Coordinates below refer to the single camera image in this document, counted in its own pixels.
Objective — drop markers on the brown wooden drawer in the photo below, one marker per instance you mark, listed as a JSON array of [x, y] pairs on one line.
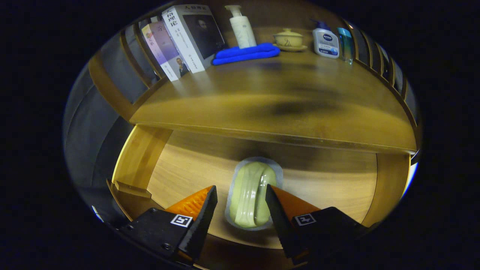
[[187, 168]]

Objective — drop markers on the black backdrop cloth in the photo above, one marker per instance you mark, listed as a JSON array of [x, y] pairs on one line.
[[86, 150]]

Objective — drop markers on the white pump bottle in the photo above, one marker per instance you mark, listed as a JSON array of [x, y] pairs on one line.
[[243, 32]]

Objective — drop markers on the brown wooden cabinet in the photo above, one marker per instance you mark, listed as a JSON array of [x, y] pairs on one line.
[[107, 84]]

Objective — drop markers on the brown wooden countertop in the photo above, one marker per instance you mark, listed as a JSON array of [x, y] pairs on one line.
[[225, 97]]

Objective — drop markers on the blue folded cloth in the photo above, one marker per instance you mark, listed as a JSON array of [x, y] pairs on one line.
[[243, 53]]

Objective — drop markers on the thick white book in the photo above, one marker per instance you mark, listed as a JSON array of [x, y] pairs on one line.
[[182, 41]]

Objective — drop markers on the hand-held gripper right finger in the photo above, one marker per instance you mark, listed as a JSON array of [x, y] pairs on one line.
[[283, 225]]

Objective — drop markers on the pale green ornament grey base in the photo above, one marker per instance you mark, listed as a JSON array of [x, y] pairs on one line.
[[249, 195]]

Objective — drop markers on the white blue-capped lotion bottle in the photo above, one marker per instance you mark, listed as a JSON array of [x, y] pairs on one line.
[[326, 43]]

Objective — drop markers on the purple book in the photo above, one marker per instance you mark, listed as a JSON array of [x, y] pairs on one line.
[[165, 48]]

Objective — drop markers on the beige lidded teacup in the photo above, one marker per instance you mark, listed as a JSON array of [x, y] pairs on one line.
[[288, 39]]

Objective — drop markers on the teal bottle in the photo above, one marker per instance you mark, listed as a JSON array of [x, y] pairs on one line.
[[345, 45]]

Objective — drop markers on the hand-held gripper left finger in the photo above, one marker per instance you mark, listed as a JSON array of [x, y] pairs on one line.
[[202, 221]]

